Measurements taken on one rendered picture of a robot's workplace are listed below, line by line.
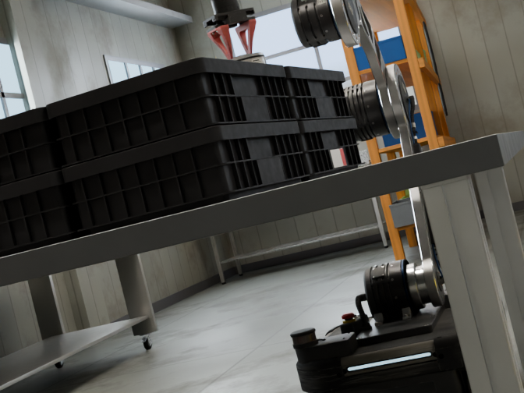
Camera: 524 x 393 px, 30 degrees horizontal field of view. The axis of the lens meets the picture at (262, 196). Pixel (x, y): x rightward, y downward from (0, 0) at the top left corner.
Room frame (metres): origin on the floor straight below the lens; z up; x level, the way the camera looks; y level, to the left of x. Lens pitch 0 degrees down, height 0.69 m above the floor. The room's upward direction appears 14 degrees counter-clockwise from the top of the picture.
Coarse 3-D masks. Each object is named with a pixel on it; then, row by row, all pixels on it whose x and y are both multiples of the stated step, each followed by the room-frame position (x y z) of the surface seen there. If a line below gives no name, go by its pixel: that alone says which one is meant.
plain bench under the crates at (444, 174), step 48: (480, 144) 1.18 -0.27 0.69; (288, 192) 1.25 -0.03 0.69; (336, 192) 1.23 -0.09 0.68; (384, 192) 1.21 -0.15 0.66; (432, 192) 1.25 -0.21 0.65; (480, 192) 2.13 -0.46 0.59; (96, 240) 1.32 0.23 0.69; (144, 240) 1.30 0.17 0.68; (192, 240) 1.29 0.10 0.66; (480, 240) 1.23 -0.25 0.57; (480, 288) 1.24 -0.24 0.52; (480, 336) 1.25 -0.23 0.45; (480, 384) 1.25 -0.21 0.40
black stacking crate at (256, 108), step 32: (128, 96) 1.58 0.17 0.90; (160, 96) 1.56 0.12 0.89; (192, 96) 1.54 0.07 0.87; (224, 96) 1.59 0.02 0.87; (256, 96) 1.72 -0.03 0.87; (288, 96) 1.87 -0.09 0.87; (64, 128) 1.63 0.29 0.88; (96, 128) 1.60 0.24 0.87; (128, 128) 1.59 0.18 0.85; (160, 128) 1.56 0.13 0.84; (192, 128) 1.54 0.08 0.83
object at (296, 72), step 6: (288, 66) 1.90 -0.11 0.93; (294, 66) 1.93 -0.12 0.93; (288, 72) 1.90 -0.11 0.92; (294, 72) 1.92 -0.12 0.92; (300, 72) 1.96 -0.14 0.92; (306, 72) 1.99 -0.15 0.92; (312, 72) 2.03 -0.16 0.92; (318, 72) 2.07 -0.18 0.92; (324, 72) 2.11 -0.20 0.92; (330, 72) 2.15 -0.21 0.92; (336, 72) 2.19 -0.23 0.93; (342, 72) 2.24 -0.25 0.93; (300, 78) 1.95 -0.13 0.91; (306, 78) 1.99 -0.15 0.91; (312, 78) 2.02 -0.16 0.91; (318, 78) 2.06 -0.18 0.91; (324, 78) 2.10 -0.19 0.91; (330, 78) 2.14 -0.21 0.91; (336, 78) 2.18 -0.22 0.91; (342, 78) 2.22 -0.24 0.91
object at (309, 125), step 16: (304, 128) 1.90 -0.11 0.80; (320, 128) 2.00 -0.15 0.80; (336, 128) 2.09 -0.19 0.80; (352, 128) 2.21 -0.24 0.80; (304, 144) 1.91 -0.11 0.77; (320, 144) 2.00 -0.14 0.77; (336, 144) 2.11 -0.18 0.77; (352, 144) 2.19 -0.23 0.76; (304, 160) 1.91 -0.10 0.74; (320, 160) 1.97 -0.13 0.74; (352, 160) 2.19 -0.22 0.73; (320, 176) 1.98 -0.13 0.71
